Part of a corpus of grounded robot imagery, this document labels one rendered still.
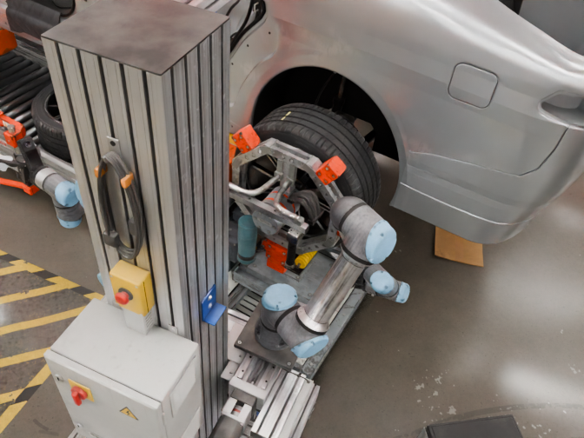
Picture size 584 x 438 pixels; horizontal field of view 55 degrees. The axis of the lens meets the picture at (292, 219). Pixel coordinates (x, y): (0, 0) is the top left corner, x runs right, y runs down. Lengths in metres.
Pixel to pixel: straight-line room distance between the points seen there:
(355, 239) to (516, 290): 2.08
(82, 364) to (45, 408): 1.40
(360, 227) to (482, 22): 0.93
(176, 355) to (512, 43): 1.52
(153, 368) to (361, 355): 1.69
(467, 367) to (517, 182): 1.16
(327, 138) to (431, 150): 0.44
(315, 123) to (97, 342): 1.27
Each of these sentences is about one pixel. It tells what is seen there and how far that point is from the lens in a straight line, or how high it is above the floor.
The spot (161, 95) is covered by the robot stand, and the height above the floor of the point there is 1.99.
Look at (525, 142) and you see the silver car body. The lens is 2.29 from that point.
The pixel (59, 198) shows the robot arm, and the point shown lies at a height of 1.23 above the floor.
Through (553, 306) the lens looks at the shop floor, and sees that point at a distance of 3.63.
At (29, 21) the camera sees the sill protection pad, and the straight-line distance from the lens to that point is 3.76.
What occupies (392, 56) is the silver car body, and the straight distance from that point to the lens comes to 2.29.
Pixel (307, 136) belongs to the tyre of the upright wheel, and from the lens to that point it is 2.28.
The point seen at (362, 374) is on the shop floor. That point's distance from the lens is 2.97.
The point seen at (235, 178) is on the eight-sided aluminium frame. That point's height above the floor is 0.86.
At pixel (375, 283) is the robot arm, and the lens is 1.98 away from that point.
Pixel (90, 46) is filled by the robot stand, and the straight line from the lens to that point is 1.08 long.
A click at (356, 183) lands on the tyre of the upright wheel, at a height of 1.03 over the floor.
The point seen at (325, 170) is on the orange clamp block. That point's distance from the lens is 2.20.
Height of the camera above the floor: 2.54
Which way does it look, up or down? 45 degrees down
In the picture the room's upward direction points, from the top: 7 degrees clockwise
